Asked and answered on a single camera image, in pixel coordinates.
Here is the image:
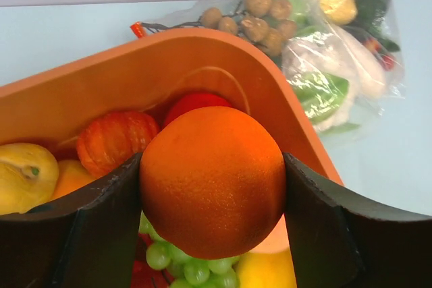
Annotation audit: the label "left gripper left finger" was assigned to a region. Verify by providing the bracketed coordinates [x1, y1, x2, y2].
[1, 154, 141, 287]

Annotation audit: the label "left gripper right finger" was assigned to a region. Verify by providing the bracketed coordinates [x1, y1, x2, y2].
[283, 153, 431, 287]

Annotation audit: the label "orange fake pumpkin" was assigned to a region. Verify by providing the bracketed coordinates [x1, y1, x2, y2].
[76, 111, 160, 178]

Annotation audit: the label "fake orange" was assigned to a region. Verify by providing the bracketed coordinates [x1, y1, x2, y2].
[140, 107, 286, 259]

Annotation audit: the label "red fake apple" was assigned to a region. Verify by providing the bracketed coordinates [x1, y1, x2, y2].
[163, 92, 232, 127]

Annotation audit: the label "fake peach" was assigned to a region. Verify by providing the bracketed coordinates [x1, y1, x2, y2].
[251, 216, 290, 254]

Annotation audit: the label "yellow fake lemon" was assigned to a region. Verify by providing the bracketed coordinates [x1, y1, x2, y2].
[1, 143, 59, 215]

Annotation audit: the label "green fake grapes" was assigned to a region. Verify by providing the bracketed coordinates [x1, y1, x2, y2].
[138, 214, 240, 287]

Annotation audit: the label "zip bag of vegetables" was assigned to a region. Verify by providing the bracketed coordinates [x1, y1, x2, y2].
[131, 0, 404, 134]

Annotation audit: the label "orange plastic bin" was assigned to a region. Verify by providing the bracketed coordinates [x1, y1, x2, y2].
[1, 28, 341, 183]

